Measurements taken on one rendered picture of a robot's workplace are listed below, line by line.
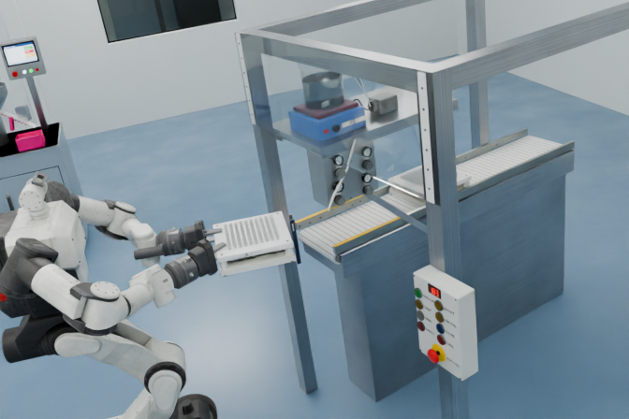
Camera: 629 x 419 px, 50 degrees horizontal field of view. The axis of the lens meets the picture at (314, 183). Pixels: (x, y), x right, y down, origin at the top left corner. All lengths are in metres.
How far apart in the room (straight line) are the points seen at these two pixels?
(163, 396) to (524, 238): 1.76
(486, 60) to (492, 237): 1.50
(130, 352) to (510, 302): 1.80
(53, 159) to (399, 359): 2.64
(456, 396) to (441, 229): 0.55
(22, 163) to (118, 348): 2.44
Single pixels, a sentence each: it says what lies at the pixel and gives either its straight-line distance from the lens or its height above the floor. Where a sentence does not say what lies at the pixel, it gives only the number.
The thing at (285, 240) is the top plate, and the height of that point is 1.01.
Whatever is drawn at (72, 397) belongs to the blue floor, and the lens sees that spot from 3.51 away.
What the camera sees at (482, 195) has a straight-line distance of 2.88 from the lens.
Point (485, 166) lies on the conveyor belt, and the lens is 3.10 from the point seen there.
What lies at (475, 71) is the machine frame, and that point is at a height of 1.58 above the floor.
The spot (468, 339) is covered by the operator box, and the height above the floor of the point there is 0.93.
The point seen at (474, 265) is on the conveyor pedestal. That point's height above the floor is 0.42.
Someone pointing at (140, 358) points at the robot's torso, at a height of 0.66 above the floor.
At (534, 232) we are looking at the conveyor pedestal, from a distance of 3.30.
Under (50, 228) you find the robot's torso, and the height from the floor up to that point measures 1.22.
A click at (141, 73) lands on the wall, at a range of 7.25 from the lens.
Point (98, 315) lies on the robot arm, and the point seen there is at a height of 1.09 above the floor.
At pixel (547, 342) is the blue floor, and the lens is 3.33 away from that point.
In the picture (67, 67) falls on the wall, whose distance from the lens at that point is 7.23.
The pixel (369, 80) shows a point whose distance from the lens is 1.79.
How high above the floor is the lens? 2.03
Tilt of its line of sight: 24 degrees down
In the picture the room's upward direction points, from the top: 8 degrees counter-clockwise
